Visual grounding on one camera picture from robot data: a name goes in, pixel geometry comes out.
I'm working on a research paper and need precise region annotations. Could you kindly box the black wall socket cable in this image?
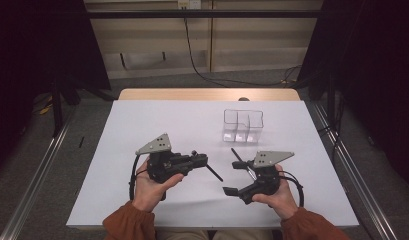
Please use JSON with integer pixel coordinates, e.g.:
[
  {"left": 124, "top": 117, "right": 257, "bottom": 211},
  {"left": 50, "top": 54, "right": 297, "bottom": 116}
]
[{"left": 183, "top": 16, "right": 303, "bottom": 88}]

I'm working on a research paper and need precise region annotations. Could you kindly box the black horizontal bar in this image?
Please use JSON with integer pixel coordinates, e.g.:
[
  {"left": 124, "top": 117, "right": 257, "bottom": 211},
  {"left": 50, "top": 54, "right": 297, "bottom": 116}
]
[{"left": 86, "top": 9, "right": 323, "bottom": 19}]

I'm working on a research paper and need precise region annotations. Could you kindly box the aluminium floor rail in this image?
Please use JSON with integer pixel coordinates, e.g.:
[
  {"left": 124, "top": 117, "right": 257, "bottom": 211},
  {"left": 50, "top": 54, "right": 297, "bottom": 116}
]
[
  {"left": 311, "top": 101, "right": 398, "bottom": 240},
  {"left": 0, "top": 109, "right": 76, "bottom": 240}
]

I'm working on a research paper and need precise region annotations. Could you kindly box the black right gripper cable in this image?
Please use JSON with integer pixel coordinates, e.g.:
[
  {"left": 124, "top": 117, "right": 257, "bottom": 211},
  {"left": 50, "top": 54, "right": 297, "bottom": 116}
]
[{"left": 278, "top": 170, "right": 305, "bottom": 208}]

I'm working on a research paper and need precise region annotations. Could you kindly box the white table sheet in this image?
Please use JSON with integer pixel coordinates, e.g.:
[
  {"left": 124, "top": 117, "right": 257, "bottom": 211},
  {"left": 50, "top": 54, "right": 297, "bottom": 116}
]
[{"left": 65, "top": 99, "right": 360, "bottom": 230}]

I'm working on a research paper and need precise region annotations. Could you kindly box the black brush with pale bristles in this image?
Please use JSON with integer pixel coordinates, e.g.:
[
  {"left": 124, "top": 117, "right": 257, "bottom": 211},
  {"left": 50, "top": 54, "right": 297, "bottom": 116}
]
[{"left": 230, "top": 147, "right": 257, "bottom": 182}]

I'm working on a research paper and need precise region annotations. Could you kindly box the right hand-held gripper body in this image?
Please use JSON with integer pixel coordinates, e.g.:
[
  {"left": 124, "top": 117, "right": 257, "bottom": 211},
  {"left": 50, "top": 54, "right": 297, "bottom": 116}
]
[{"left": 240, "top": 150, "right": 296, "bottom": 205}]

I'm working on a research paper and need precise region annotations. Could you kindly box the clear acrylic organizer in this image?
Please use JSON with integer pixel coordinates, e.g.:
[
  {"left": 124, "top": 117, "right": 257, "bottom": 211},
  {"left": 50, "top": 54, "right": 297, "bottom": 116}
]
[{"left": 222, "top": 108, "right": 265, "bottom": 144}]

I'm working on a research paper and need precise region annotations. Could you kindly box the person's left hand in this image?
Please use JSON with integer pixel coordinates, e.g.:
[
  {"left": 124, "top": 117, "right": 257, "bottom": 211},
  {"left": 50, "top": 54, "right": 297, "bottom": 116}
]
[{"left": 131, "top": 159, "right": 186, "bottom": 213}]

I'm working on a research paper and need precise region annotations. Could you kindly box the wooden table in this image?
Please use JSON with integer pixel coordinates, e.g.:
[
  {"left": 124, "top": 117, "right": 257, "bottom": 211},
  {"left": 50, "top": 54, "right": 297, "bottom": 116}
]
[{"left": 117, "top": 87, "right": 301, "bottom": 102}]

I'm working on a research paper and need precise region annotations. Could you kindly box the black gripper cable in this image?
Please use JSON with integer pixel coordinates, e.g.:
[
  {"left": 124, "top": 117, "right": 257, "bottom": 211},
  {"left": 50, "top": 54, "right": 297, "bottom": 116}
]
[
  {"left": 128, "top": 154, "right": 142, "bottom": 201},
  {"left": 278, "top": 170, "right": 305, "bottom": 208}
]

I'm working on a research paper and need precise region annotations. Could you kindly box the person's right hand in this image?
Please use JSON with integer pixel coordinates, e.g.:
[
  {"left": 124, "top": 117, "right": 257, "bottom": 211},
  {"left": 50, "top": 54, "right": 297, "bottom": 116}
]
[{"left": 251, "top": 164, "right": 299, "bottom": 220}]

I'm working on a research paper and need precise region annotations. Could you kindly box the white wall socket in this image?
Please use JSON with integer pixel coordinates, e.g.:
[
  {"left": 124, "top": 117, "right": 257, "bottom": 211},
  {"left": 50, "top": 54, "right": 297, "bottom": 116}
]
[{"left": 177, "top": 0, "right": 202, "bottom": 10}]

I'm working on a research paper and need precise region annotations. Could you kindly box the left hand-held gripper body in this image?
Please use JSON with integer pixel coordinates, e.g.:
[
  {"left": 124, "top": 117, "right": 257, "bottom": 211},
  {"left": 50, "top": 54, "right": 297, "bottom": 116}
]
[{"left": 135, "top": 133, "right": 193, "bottom": 184}]

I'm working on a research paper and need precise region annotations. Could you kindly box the black brush with dark bristles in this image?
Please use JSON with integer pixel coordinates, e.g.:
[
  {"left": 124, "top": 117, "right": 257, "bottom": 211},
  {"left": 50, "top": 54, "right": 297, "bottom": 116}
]
[{"left": 191, "top": 150, "right": 224, "bottom": 183}]

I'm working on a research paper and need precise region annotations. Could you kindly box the black curtain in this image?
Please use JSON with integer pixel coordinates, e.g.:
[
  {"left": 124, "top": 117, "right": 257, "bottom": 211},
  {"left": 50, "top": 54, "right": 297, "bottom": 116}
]
[
  {"left": 0, "top": 0, "right": 112, "bottom": 174},
  {"left": 296, "top": 0, "right": 409, "bottom": 191}
]

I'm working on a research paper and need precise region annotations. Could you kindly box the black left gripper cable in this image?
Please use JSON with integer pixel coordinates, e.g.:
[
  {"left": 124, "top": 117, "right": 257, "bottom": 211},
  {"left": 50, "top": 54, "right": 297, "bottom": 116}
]
[{"left": 128, "top": 154, "right": 142, "bottom": 201}]

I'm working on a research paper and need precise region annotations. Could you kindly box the black metal stand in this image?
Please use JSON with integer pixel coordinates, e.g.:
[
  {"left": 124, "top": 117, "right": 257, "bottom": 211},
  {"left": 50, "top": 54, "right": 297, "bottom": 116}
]
[{"left": 51, "top": 76, "right": 65, "bottom": 138}]

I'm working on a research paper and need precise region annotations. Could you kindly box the yellow floor cable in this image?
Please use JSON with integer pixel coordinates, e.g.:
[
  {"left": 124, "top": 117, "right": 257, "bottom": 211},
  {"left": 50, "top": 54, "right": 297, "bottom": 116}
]
[{"left": 38, "top": 96, "right": 55, "bottom": 116}]

